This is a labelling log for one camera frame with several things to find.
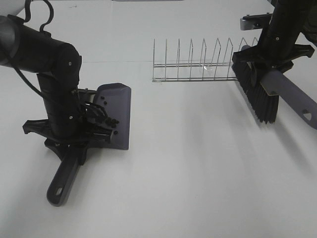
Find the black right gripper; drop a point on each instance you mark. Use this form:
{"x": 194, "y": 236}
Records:
{"x": 265, "y": 56}

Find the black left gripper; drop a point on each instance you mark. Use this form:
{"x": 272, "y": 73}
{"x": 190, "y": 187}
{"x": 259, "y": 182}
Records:
{"x": 82, "y": 127}

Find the pile of coffee beans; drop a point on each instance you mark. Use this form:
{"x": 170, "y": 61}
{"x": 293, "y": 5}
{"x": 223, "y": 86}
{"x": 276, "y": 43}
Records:
{"x": 108, "y": 121}

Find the purple plastic dustpan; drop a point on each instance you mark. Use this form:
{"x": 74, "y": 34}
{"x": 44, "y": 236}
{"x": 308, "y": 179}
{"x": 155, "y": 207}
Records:
{"x": 118, "y": 97}

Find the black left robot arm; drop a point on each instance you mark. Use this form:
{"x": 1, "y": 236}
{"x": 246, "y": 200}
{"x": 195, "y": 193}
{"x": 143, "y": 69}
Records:
{"x": 56, "y": 63}

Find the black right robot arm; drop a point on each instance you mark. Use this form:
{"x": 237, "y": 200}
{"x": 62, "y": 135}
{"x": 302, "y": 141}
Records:
{"x": 290, "y": 18}

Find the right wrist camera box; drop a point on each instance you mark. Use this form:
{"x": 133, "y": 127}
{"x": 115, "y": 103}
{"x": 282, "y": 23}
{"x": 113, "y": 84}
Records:
{"x": 251, "y": 22}

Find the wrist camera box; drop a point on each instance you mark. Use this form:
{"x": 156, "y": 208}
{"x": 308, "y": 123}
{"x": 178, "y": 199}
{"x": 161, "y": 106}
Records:
{"x": 251, "y": 22}
{"x": 86, "y": 95}

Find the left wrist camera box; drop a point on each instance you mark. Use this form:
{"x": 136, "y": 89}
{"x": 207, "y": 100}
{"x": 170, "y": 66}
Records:
{"x": 86, "y": 95}

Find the chrome wire dish rack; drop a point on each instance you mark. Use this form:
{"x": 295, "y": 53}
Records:
{"x": 203, "y": 64}

